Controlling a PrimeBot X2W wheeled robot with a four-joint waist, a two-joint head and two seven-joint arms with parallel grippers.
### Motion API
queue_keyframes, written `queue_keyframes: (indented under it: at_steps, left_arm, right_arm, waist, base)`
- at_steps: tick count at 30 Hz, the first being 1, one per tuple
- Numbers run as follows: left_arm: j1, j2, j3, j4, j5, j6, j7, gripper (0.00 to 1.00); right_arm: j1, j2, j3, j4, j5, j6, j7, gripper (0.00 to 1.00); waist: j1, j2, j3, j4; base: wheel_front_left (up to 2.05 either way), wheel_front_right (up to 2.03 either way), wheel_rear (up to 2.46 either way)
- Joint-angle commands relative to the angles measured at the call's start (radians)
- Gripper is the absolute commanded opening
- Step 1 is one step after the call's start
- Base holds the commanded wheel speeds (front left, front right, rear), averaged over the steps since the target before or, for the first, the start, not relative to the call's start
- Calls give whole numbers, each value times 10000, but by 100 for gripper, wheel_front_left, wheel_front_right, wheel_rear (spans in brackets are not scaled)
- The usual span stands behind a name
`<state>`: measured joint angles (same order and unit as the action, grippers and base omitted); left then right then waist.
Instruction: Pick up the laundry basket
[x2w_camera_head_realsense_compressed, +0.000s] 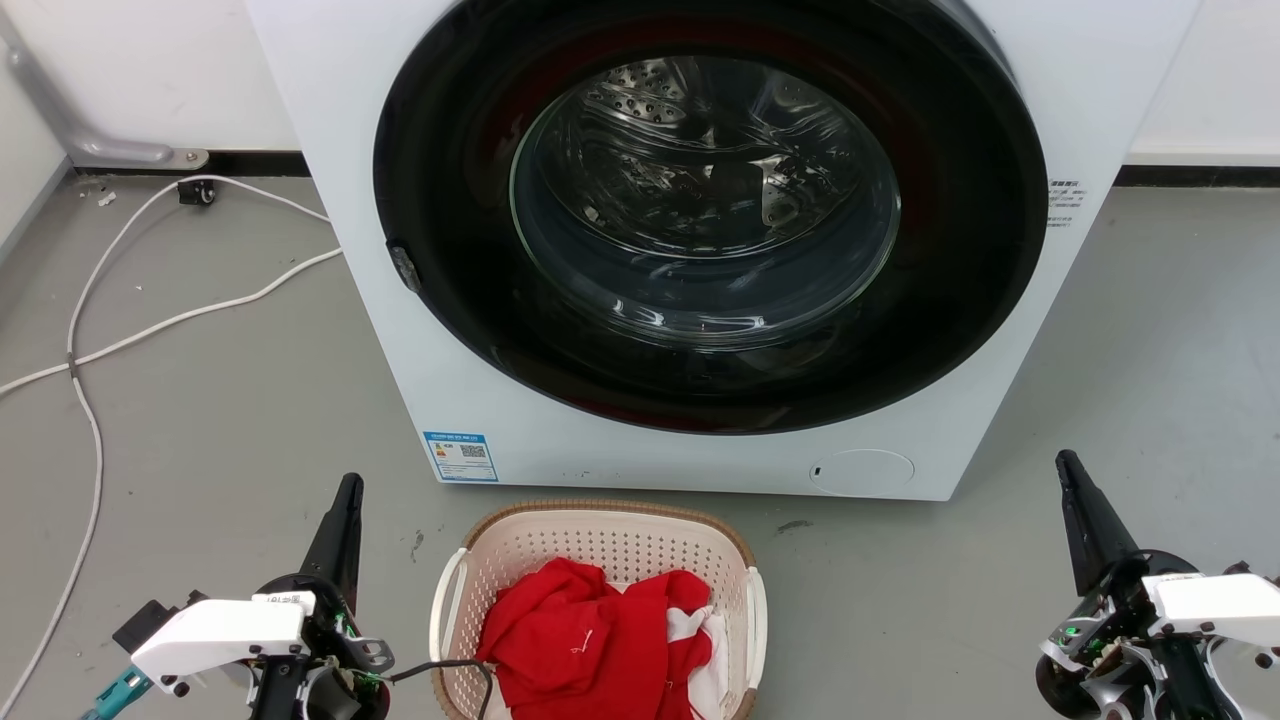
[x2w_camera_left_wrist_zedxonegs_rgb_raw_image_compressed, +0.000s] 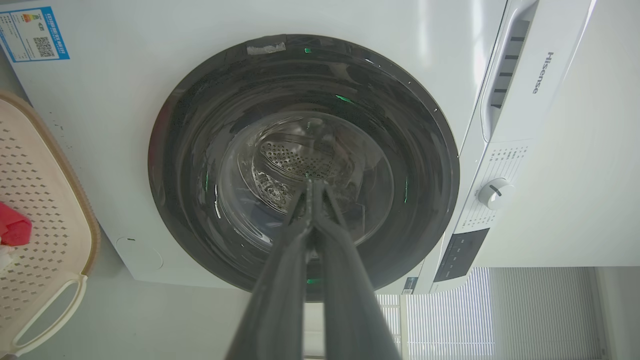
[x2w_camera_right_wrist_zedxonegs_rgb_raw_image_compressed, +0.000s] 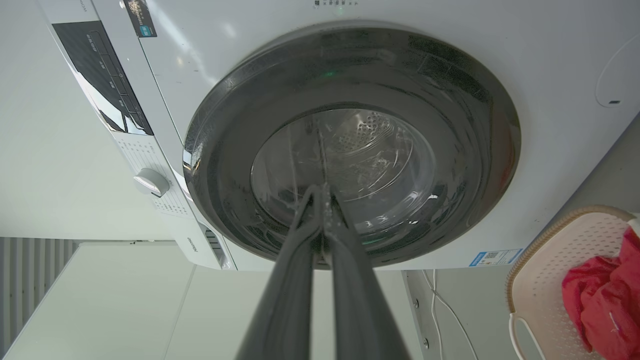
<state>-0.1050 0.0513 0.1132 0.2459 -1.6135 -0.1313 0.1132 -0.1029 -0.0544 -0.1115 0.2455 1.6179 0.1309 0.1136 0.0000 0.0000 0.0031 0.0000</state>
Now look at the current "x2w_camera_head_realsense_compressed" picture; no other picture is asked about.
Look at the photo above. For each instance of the round white filter cover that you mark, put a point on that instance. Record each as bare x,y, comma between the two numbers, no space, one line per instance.
861,471

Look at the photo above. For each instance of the beige perforated laundry basket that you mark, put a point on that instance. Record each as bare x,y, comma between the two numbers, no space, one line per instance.
600,545

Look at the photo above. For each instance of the black round washer door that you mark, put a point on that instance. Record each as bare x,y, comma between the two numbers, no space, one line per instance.
450,200

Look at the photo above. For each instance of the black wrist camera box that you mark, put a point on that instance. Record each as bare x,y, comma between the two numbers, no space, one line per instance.
142,622

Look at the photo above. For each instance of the grey wall pipe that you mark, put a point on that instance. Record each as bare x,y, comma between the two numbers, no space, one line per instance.
60,115

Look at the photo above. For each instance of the grey door latch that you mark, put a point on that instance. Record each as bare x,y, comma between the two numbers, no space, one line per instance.
403,268

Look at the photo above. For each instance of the small black floor caster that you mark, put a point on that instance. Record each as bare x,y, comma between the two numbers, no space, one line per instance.
197,192

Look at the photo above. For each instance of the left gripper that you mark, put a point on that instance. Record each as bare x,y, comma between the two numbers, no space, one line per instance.
225,630

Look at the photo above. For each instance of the steel washer drum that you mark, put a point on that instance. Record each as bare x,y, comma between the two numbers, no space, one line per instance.
700,170

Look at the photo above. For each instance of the white garment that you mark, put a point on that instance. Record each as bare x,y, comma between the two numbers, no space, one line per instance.
712,660

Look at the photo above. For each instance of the red garment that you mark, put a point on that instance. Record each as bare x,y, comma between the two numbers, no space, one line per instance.
590,650

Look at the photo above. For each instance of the blue energy label sticker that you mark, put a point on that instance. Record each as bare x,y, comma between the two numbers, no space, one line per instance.
460,456

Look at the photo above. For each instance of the white front-load washing machine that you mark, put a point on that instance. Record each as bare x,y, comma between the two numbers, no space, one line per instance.
1080,90

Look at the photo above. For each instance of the small text sticker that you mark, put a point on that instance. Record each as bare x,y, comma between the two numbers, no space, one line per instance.
1062,203

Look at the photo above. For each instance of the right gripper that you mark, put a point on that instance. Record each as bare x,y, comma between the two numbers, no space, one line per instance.
1200,605

